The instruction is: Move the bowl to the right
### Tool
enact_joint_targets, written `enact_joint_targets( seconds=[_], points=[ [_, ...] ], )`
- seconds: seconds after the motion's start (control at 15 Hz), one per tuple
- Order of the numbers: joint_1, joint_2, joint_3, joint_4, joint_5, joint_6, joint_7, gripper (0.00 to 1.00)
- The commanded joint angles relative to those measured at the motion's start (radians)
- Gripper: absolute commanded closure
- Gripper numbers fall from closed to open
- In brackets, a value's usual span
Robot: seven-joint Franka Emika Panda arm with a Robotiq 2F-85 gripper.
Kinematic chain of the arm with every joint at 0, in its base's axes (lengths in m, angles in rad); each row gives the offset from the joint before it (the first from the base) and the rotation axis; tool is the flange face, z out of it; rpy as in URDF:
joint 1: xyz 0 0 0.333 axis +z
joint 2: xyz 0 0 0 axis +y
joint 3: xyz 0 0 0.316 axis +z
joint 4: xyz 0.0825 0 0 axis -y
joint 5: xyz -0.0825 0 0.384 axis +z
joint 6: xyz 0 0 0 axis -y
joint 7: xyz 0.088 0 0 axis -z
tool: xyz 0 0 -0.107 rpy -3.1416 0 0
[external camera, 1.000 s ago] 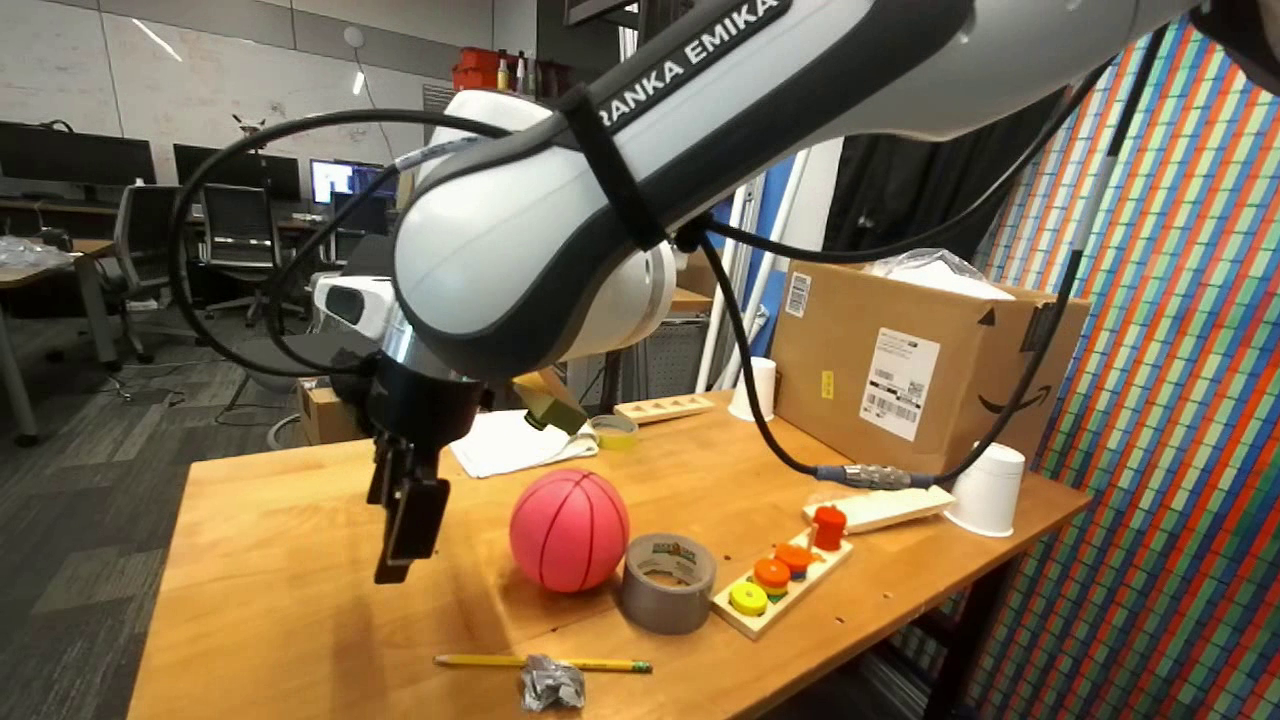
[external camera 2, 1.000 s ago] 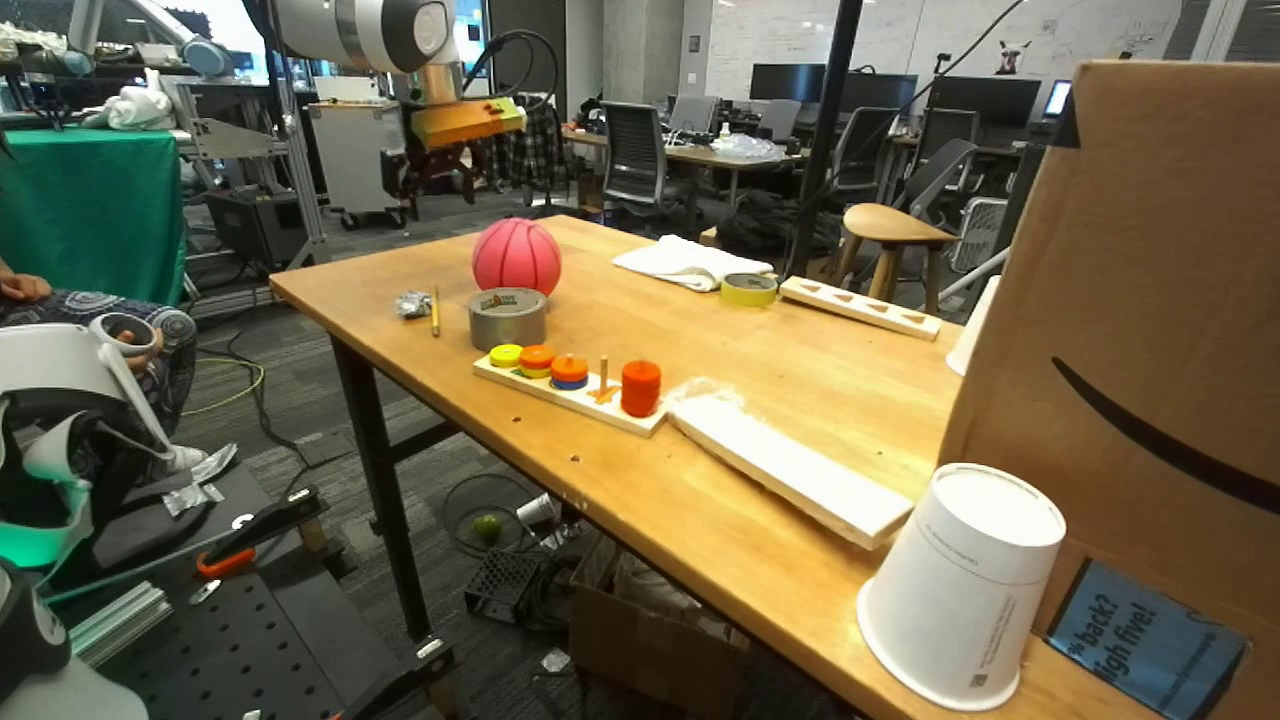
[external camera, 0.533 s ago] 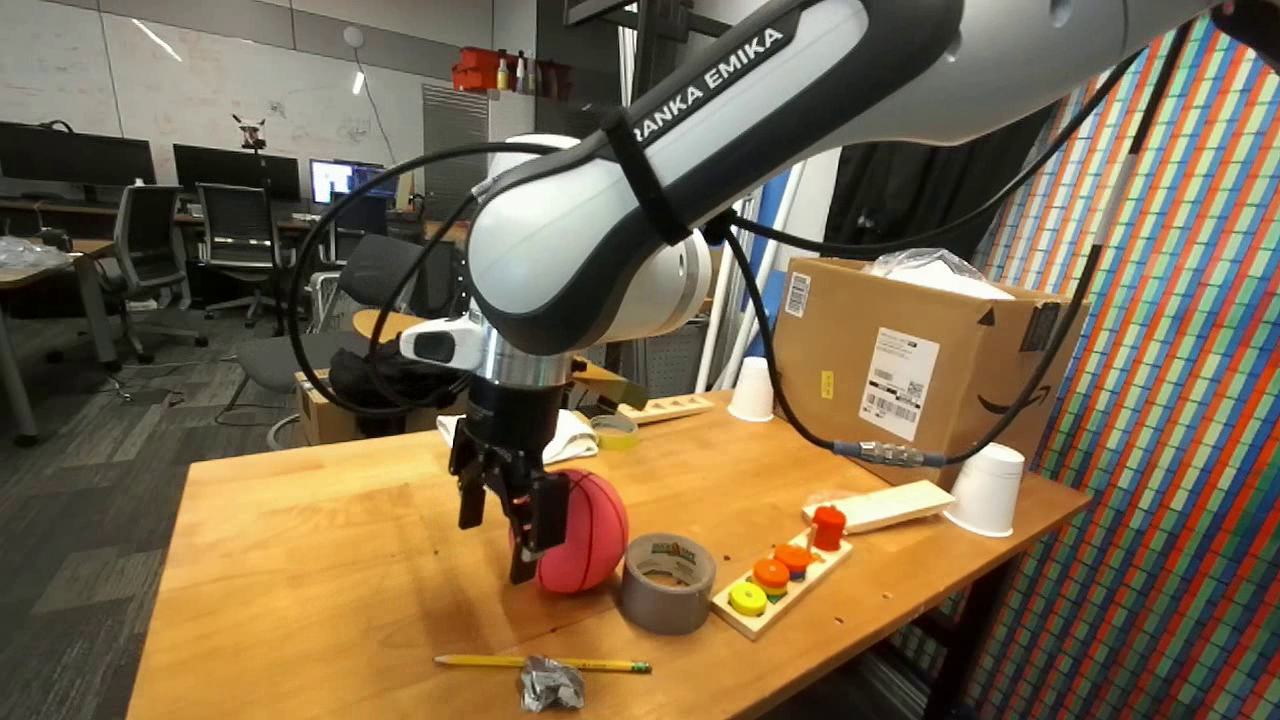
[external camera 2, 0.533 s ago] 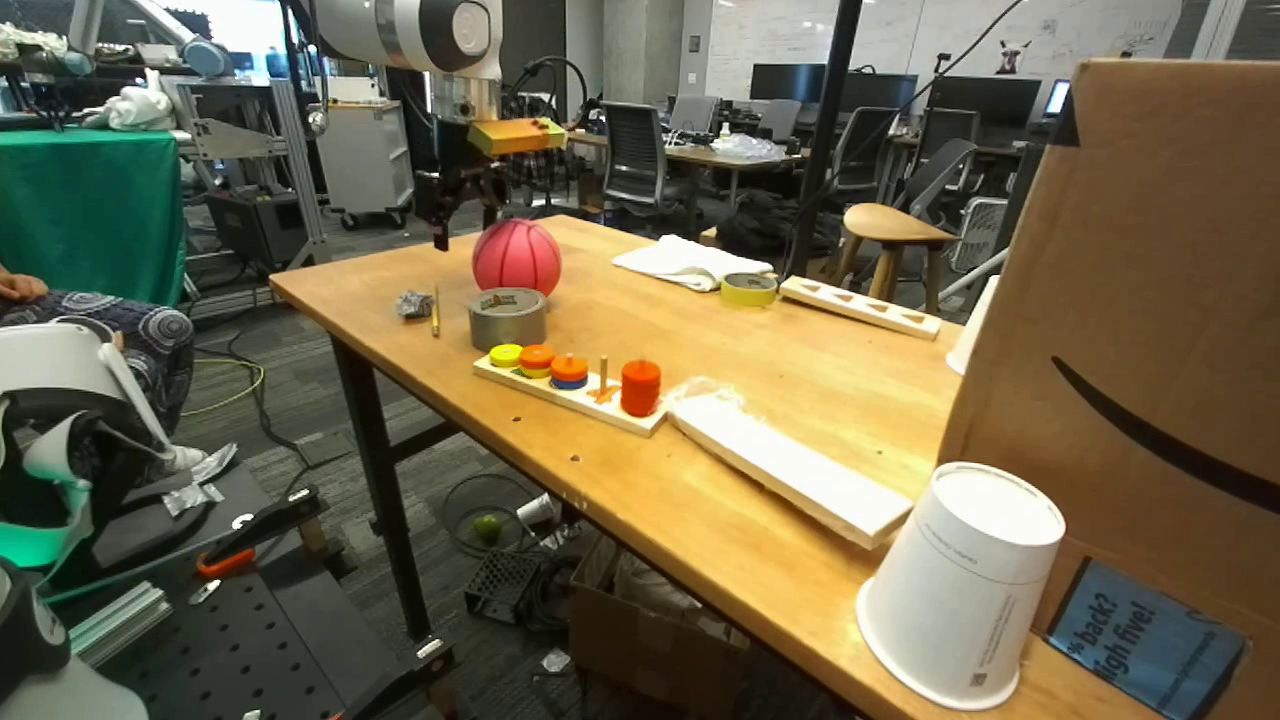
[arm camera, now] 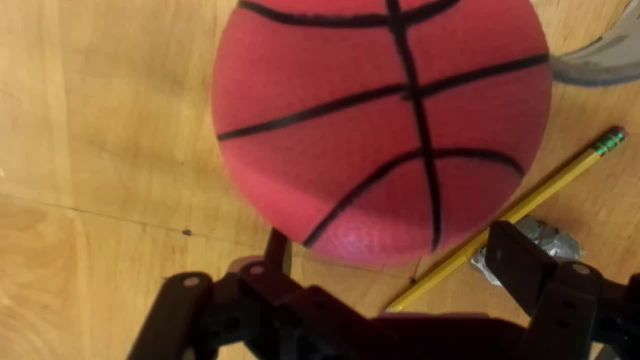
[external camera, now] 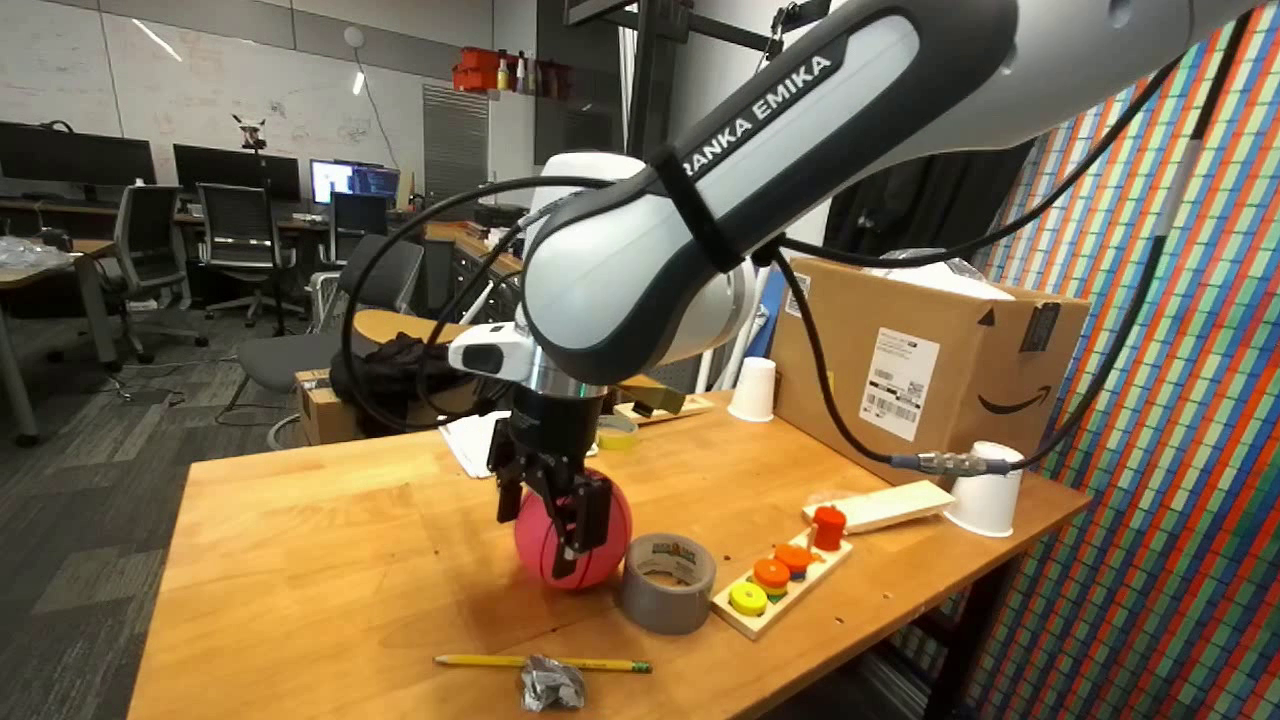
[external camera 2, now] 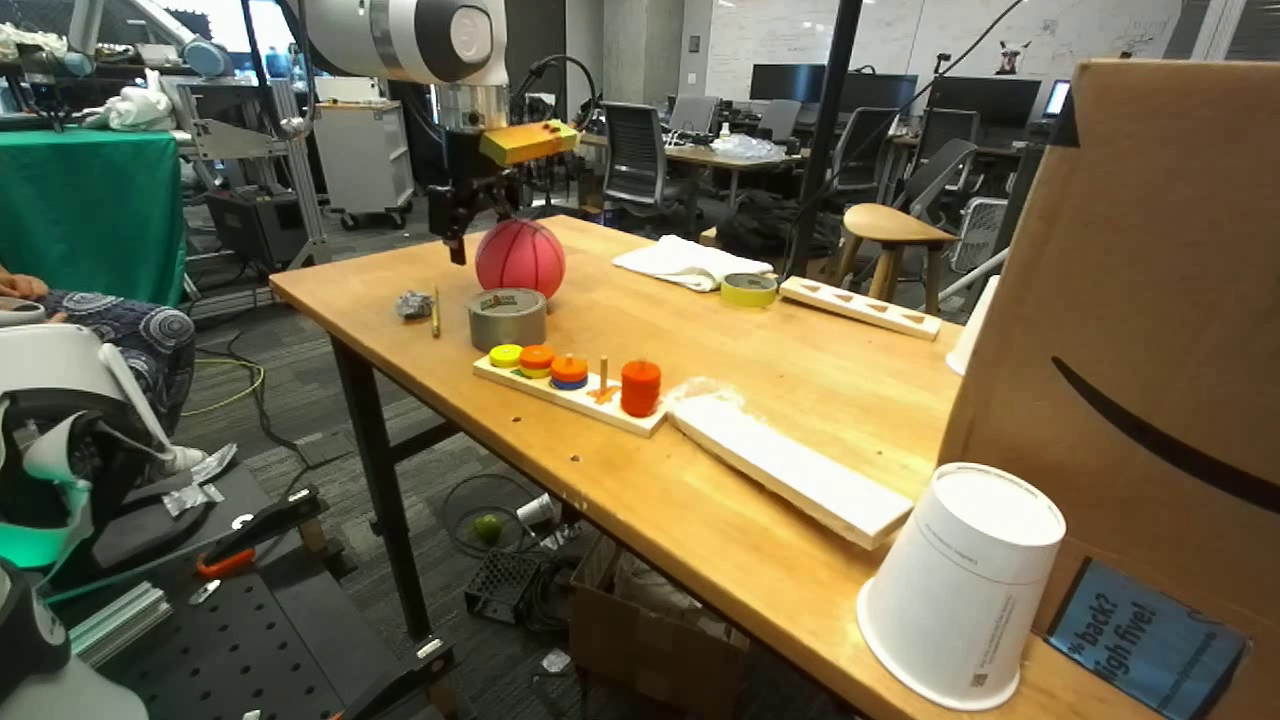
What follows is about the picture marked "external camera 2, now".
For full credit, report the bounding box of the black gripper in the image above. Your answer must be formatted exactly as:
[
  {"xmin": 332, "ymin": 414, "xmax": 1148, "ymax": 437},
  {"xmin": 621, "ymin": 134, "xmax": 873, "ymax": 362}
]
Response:
[{"xmin": 426, "ymin": 122, "xmax": 533, "ymax": 268}]

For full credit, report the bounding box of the pink rubber ball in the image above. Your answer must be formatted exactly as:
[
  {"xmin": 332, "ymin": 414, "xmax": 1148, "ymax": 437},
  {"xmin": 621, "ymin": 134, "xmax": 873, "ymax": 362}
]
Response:
[{"xmin": 470, "ymin": 218, "xmax": 567, "ymax": 303}]

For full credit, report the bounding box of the small yellow bowl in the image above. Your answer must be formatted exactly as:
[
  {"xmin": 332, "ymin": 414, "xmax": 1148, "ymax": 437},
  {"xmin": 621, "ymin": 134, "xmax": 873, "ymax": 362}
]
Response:
[{"xmin": 714, "ymin": 268, "xmax": 785, "ymax": 312}]

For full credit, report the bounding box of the white cabinet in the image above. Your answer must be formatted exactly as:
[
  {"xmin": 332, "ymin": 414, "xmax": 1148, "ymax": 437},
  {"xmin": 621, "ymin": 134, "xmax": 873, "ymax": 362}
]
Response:
[{"xmin": 312, "ymin": 98, "xmax": 417, "ymax": 231}]

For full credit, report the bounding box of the wooden stacking toy board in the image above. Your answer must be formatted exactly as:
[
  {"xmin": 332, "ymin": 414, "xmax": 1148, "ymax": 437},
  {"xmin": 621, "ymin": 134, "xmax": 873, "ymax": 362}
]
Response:
[{"xmin": 470, "ymin": 347, "xmax": 677, "ymax": 440}]

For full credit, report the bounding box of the folded white towel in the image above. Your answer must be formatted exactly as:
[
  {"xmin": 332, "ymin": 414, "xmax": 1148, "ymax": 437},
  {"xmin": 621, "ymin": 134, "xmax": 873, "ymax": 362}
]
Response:
[{"xmin": 609, "ymin": 231, "xmax": 776, "ymax": 295}]

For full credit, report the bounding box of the red toy cylinder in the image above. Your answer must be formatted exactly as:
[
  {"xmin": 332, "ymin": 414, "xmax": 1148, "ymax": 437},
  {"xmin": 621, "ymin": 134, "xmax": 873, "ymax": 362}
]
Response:
[{"xmin": 617, "ymin": 357, "xmax": 663, "ymax": 420}]

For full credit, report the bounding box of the black keyboard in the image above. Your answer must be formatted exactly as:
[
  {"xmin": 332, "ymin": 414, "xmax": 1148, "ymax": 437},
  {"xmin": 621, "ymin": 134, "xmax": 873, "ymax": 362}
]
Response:
[{"xmin": 458, "ymin": 535, "xmax": 563, "ymax": 632}]

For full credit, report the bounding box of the green table cloth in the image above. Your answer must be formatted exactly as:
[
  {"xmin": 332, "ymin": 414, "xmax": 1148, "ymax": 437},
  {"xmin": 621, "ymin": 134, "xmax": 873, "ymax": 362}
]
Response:
[{"xmin": 0, "ymin": 128, "xmax": 189, "ymax": 308}]

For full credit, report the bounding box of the black vertical pole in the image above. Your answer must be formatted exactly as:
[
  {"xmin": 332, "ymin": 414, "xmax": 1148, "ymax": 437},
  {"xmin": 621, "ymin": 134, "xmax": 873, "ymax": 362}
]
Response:
[{"xmin": 785, "ymin": 0, "xmax": 867, "ymax": 274}]

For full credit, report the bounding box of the long white flat block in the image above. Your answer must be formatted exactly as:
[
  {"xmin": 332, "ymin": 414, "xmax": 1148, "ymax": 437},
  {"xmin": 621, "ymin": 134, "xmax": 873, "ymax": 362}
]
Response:
[{"xmin": 663, "ymin": 384, "xmax": 920, "ymax": 555}]

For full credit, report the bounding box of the wide black monitor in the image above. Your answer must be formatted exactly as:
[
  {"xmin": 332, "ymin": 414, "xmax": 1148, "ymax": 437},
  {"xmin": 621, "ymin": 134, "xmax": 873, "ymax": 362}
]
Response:
[{"xmin": 748, "ymin": 61, "xmax": 920, "ymax": 117}]

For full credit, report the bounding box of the wooden strip with holes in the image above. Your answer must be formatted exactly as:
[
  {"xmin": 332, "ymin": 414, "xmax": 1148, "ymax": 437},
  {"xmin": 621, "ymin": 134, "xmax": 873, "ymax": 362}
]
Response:
[{"xmin": 776, "ymin": 274, "xmax": 949, "ymax": 343}]

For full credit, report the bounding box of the round wooden stool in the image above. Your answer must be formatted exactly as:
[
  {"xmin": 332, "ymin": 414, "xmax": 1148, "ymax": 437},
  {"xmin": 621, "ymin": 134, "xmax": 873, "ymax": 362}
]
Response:
[{"xmin": 833, "ymin": 199, "xmax": 960, "ymax": 303}]

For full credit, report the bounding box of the black perforated cart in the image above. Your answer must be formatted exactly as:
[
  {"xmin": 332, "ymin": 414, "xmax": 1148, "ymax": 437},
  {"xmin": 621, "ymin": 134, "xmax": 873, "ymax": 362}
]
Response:
[{"xmin": 75, "ymin": 465, "xmax": 455, "ymax": 720}]

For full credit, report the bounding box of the brown cardboard box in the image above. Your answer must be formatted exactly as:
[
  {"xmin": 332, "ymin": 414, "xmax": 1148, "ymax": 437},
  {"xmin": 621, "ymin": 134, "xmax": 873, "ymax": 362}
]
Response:
[{"xmin": 563, "ymin": 577, "xmax": 753, "ymax": 720}]

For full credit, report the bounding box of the black computer monitor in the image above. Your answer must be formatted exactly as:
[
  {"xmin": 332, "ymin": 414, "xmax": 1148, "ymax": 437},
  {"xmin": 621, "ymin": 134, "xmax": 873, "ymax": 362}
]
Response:
[{"xmin": 928, "ymin": 72, "xmax": 1042, "ymax": 138}]

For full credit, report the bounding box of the large white paper cup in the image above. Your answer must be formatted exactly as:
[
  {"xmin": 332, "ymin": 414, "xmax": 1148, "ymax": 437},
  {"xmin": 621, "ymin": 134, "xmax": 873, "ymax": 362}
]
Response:
[{"xmin": 850, "ymin": 462, "xmax": 1071, "ymax": 716}]

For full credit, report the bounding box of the cardboard shipping box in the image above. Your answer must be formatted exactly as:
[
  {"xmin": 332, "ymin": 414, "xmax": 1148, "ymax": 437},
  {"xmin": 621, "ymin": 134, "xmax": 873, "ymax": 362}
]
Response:
[{"xmin": 936, "ymin": 56, "xmax": 1280, "ymax": 720}]

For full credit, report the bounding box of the grey duct tape roll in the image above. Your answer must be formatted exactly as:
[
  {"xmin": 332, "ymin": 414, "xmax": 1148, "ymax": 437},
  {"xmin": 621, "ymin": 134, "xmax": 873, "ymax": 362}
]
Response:
[{"xmin": 463, "ymin": 288, "xmax": 552, "ymax": 357}]

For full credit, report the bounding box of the yellow wrist camera mount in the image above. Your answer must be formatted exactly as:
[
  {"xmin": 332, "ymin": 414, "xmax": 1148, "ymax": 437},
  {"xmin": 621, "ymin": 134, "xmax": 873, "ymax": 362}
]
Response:
[{"xmin": 476, "ymin": 117, "xmax": 583, "ymax": 171}]

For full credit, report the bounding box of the black metal table frame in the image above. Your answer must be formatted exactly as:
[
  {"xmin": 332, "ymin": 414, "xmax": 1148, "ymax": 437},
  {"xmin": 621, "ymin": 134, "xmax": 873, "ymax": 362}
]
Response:
[{"xmin": 326, "ymin": 336, "xmax": 463, "ymax": 644}]

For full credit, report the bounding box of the orange handled tool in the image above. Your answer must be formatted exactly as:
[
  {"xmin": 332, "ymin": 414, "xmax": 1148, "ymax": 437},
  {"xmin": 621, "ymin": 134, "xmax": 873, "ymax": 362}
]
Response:
[{"xmin": 192, "ymin": 485, "xmax": 324, "ymax": 585}]

